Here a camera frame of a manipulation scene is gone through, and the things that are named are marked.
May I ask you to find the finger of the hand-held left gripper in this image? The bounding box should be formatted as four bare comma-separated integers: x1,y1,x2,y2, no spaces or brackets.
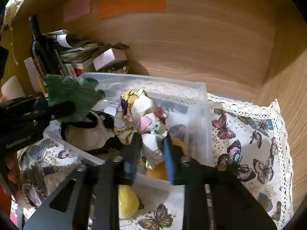
0,95,50,114
23,101,75,123

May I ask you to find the butterfly printed lace tablecloth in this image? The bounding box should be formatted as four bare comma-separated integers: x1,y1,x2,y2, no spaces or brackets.
17,93,294,230

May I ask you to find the stack of papers and books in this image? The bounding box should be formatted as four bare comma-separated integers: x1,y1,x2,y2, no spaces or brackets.
43,30,130,77

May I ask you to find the small white cardboard box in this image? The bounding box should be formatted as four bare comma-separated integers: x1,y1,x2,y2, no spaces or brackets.
92,48,127,71

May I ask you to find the green knitted cloth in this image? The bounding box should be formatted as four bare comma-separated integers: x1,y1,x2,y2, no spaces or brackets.
45,74,106,123

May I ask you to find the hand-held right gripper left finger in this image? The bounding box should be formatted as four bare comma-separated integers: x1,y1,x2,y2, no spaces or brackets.
23,135,143,230

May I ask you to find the dark wine bottle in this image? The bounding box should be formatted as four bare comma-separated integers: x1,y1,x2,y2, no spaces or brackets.
29,15,61,83

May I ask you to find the orange paper note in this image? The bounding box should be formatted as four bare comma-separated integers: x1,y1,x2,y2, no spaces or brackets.
98,0,167,20

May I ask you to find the yellow pencil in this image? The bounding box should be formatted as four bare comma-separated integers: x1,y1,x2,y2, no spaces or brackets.
37,75,49,98

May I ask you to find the clear plastic container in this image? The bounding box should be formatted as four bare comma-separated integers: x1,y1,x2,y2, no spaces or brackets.
44,72,214,192

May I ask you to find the white paper slip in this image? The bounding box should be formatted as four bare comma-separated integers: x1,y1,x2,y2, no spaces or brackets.
24,57,43,93

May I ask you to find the pink paper note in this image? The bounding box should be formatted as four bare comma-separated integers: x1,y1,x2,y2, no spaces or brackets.
64,0,91,22

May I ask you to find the person's left hand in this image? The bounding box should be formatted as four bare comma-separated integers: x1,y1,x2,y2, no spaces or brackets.
4,154,21,185

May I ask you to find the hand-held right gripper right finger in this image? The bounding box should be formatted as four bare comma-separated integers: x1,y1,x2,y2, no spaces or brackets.
162,134,279,230

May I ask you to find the beaded bracelet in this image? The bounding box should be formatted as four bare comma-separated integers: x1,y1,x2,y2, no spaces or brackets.
21,182,48,208

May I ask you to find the white floral printed scrunchie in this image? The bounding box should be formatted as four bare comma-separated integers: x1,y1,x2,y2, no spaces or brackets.
113,89,169,170

